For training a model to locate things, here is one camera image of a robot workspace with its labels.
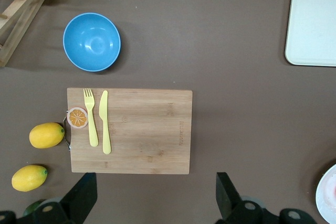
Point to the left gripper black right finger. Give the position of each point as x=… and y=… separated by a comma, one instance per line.
x=231, y=203

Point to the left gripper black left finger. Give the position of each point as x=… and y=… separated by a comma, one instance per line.
x=78, y=200

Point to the white round plate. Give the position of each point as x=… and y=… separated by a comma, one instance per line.
x=328, y=197

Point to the dark green avocado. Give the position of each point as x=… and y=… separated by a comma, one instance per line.
x=32, y=207

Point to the yellow lemon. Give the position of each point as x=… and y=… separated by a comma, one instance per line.
x=29, y=178
x=46, y=135

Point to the yellow plastic fork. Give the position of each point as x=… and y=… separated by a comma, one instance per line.
x=92, y=129

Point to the yellow plastic knife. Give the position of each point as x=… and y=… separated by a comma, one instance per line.
x=105, y=124

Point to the toy orange slice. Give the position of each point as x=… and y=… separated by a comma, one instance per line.
x=77, y=117

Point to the wooden cutting board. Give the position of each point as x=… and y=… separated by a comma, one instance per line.
x=147, y=129

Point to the brown table cover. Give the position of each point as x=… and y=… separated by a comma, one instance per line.
x=210, y=77

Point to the blue bowl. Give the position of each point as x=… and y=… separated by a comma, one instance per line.
x=92, y=41

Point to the wooden cup rack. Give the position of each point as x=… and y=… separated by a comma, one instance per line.
x=18, y=24

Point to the beige bear print tray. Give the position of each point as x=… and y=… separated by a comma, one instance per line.
x=312, y=24

